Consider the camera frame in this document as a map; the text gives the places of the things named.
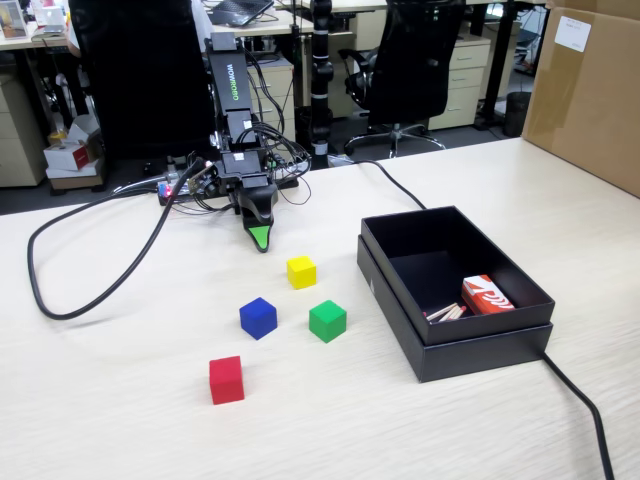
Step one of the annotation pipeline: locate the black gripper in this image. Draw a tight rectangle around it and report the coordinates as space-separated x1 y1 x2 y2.
217 148 280 254

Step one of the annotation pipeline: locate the green cube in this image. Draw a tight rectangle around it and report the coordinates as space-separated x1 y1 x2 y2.
307 299 348 345

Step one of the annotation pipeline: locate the yellow cube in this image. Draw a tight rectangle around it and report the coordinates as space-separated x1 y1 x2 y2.
286 255 318 291

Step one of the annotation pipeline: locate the blue cube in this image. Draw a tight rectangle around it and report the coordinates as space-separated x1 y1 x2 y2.
238 296 279 342

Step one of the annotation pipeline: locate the red cube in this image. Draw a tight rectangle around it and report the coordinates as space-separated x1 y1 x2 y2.
208 355 247 406

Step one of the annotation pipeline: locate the controller board with red LED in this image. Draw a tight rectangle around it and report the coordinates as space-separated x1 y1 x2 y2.
156 179 194 207

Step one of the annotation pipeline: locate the beige drawer cabinet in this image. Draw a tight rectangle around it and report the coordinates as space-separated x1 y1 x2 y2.
0 73 50 189
428 38 492 132
246 56 297 147

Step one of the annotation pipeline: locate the black and white pole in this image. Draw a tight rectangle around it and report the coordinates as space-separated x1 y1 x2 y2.
308 0 336 169

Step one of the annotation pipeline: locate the black cardboard box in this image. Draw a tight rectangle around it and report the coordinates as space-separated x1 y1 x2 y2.
360 204 558 347

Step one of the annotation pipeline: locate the black high-back office chair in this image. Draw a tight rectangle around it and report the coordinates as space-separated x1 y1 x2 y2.
68 0 218 167

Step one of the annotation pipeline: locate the small brown cardboard box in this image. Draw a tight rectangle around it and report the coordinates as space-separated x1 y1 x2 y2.
46 158 107 192

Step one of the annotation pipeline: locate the white and red carton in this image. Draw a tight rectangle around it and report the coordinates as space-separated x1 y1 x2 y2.
43 114 105 175

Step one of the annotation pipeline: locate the black laptop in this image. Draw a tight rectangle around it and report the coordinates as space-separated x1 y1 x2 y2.
206 0 277 28

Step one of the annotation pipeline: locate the black mesh office chair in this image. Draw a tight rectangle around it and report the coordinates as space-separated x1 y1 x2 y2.
338 0 468 159

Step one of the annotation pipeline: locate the light wooden office desk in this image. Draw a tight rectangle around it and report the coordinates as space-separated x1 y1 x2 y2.
277 0 551 15
0 7 314 52

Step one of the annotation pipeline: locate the red and white matchbox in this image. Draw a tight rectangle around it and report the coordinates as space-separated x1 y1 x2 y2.
460 274 517 317

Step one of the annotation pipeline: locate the black waste bin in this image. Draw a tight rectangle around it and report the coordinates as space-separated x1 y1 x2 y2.
503 90 533 138

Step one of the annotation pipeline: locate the framed picture stand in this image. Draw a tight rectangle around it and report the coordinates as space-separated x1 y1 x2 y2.
0 0 27 41

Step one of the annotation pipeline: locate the large brown cardboard box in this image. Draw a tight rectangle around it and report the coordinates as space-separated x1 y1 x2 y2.
519 0 640 200

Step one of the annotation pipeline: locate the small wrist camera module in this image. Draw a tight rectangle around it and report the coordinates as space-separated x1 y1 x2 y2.
187 159 222 199

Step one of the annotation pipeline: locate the thick black camera cable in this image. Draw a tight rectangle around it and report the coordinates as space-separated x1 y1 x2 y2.
26 158 212 322

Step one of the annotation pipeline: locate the thick black power cable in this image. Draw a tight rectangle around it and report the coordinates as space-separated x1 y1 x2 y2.
348 158 617 480

